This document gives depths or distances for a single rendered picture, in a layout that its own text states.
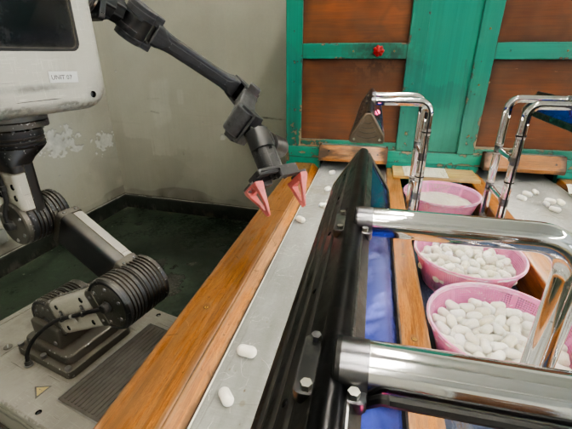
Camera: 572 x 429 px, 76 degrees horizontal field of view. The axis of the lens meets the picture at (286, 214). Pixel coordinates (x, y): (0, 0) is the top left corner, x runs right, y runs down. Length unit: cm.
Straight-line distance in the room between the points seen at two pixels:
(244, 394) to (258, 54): 226
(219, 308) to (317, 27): 124
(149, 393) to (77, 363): 53
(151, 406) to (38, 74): 64
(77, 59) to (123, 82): 224
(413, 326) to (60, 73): 85
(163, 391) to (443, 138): 143
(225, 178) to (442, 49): 181
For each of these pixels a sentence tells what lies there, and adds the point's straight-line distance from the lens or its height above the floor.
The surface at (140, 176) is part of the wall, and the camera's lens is 330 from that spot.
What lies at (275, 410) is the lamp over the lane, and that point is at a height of 108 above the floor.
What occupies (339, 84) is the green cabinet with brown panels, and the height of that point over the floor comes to 111.
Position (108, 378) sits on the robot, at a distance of 111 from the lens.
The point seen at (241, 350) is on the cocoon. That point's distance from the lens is 68.
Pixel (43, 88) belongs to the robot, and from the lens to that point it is 89.
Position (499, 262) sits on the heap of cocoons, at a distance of 109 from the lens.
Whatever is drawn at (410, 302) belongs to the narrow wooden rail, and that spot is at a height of 76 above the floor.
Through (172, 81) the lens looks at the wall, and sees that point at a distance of 292.
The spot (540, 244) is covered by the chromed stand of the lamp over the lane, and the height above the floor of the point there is 111.
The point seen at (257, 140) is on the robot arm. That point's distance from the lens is 85.
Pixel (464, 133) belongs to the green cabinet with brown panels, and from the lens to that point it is 171.
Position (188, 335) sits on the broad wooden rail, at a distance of 72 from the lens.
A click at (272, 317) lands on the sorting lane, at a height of 74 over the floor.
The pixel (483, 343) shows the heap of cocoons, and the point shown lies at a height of 74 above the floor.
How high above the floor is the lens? 123
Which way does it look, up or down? 24 degrees down
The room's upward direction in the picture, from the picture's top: straight up
